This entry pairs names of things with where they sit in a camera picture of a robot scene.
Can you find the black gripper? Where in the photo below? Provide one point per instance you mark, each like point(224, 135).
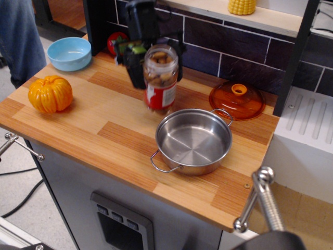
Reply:
point(144, 25)

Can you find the light wooden shelf board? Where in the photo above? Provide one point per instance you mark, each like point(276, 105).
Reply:
point(263, 19)

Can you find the stainless steel pot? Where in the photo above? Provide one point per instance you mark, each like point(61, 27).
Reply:
point(193, 141)

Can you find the person in blue jeans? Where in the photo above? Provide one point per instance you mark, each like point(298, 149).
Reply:
point(21, 45)

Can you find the black shelf post right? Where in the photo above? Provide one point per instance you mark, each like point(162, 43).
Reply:
point(299, 46)

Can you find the almond jar with red label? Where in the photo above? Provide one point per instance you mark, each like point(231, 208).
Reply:
point(160, 71)

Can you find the orange transparent pot lid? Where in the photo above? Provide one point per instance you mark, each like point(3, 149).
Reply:
point(241, 101)

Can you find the orange toy pumpkin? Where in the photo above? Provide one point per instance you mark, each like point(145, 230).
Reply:
point(50, 94)

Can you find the metal clamp screw left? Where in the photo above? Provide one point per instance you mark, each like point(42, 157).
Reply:
point(13, 138)

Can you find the grey oven control panel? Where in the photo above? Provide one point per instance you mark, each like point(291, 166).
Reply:
point(121, 227)

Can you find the light blue bowl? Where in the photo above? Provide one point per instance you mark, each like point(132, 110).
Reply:
point(70, 54)

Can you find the yellow toy corn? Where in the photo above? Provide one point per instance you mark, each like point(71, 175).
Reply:
point(242, 7)

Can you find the green toy pear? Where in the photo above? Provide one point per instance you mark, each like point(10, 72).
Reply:
point(137, 49)

